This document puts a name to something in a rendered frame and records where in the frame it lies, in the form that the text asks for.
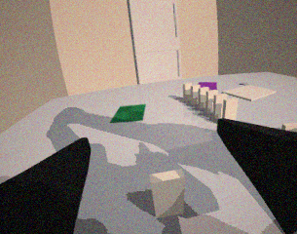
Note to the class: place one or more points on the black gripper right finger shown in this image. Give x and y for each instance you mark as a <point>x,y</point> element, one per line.
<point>268,156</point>

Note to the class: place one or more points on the purple flat bar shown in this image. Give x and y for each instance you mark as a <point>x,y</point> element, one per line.
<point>211,85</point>

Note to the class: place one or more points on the green flat rectangular block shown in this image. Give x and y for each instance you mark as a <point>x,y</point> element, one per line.
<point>130,113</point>

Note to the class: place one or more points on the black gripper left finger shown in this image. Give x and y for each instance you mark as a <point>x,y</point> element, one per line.
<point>45,198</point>

